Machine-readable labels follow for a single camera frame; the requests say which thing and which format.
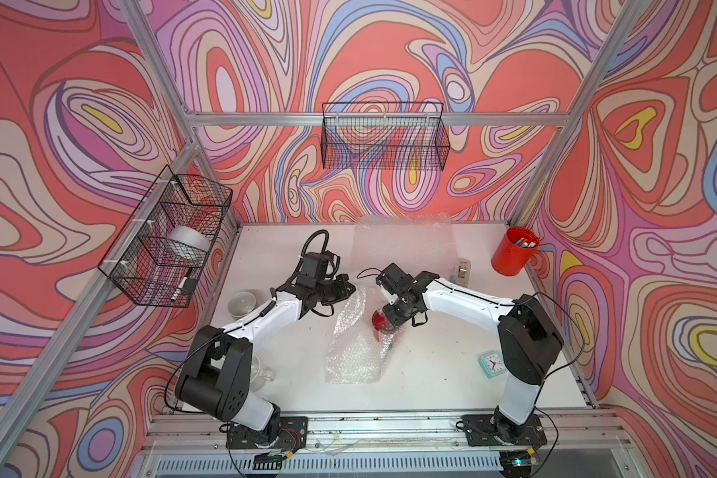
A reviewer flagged red mug black handle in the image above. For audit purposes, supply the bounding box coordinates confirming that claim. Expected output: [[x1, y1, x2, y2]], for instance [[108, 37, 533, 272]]
[[372, 309, 398, 335]]

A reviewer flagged bubble wrap sheet around mug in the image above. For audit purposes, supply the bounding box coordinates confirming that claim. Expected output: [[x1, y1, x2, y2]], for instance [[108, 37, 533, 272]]
[[325, 286, 402, 386]]

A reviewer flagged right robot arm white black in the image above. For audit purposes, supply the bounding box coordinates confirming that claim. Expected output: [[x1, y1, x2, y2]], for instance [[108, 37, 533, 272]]
[[376, 264, 564, 445]]

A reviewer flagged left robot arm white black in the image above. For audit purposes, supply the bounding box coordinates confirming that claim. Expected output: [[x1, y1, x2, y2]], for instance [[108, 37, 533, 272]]
[[174, 274, 357, 433]]

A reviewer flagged flat bubble wrap sheet stack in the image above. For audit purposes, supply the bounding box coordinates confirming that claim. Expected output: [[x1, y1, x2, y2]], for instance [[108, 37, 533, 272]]
[[348, 214, 459, 279]]

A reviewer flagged lavender ceramic mug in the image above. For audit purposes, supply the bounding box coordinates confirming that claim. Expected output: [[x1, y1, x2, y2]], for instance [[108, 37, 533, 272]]
[[226, 291, 257, 320]]

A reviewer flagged small green alarm clock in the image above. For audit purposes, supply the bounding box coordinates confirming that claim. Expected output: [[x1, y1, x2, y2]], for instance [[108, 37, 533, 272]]
[[478, 350, 507, 380]]

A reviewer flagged red pen holder cup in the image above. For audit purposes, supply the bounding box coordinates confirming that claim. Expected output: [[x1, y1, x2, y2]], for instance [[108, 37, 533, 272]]
[[491, 226, 541, 277]]

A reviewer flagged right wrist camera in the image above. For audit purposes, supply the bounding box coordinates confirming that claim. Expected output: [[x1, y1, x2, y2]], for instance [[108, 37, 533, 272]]
[[376, 263, 413, 296]]

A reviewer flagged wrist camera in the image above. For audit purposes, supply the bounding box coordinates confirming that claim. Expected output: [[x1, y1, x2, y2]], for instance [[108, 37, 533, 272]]
[[296, 251, 341, 288], [376, 263, 413, 296]]

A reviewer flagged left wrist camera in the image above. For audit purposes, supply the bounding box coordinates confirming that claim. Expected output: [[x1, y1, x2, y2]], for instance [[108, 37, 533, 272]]
[[296, 251, 341, 288]]

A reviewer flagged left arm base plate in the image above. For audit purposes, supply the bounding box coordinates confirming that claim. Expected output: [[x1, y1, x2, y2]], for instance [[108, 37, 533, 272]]
[[219, 415, 309, 452]]

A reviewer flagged black wire basket back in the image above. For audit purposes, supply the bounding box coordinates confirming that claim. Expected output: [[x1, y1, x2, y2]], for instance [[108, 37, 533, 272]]
[[321, 100, 451, 172]]

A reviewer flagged black wire basket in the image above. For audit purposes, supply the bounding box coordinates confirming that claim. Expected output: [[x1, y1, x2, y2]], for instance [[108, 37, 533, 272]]
[[321, 100, 451, 172], [98, 167, 233, 309]]

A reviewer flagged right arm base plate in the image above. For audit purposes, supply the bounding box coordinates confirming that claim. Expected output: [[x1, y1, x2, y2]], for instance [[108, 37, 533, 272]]
[[455, 413, 548, 448]]

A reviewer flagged black wire basket left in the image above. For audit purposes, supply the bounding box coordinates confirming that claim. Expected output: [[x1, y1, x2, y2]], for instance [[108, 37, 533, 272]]
[[98, 167, 233, 309]]

